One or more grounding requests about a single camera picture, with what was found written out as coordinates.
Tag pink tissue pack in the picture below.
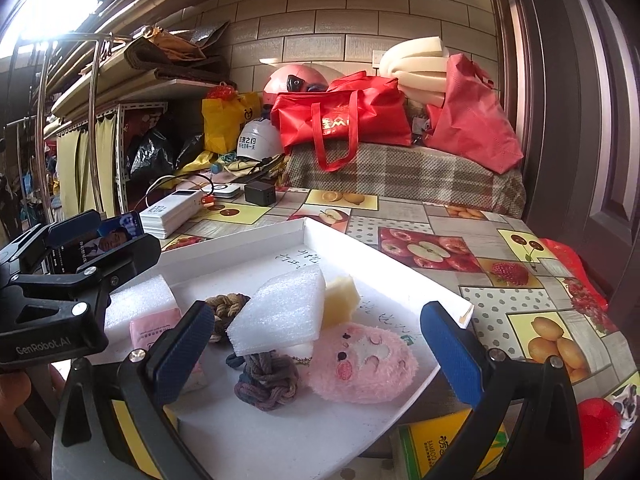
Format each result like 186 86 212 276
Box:
129 307 207 392

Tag black white patterned scrunchie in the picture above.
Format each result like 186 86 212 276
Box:
606 384 639 438

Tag yellow green tissue pack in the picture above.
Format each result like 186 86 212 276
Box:
398 407 510 480

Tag white foam sheet piece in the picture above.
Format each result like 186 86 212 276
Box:
226 266 326 356

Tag cream hexagonal foam sponge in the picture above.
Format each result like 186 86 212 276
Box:
321 276 360 330

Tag person left hand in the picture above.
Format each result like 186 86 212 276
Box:
0 372 35 448

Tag smartphone showing video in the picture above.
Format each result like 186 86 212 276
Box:
48 211 143 274

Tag white foam block in tray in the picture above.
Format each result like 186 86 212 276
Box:
104 275 177 333

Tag white power bank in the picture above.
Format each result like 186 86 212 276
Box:
140 188 204 240

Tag black plastic bag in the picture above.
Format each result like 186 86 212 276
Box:
126 128 204 183

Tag fruit pattern tablecloth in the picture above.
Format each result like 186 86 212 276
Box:
159 186 640 480

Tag red bag beside table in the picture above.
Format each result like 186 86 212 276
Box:
541 238 608 312

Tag metal storage shelf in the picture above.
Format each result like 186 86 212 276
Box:
34 23 230 219

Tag black charger block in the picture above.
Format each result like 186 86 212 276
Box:
244 180 277 207

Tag pink fluffy plush face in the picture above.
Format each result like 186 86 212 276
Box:
307 322 419 404

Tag yellow shopping bag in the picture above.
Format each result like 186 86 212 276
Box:
201 84 262 155

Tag white helmet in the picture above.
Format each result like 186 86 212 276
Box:
236 118 284 162

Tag white shallow tray box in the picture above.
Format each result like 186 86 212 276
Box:
89 216 475 480

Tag plaid covered bench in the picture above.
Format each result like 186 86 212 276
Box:
279 143 526 218

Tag pink helmet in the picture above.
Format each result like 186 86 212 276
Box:
262 64 342 106

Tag red tote bag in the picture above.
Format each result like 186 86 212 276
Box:
270 70 412 172

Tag red crumpled plastic bag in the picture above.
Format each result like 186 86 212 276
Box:
424 54 524 174

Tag cream foam strips stack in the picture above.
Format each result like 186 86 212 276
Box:
378 36 448 107

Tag beige brown knotted rope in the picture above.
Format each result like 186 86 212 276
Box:
204 291 252 344

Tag grey purple knotted rope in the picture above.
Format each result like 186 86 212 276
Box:
226 349 302 413

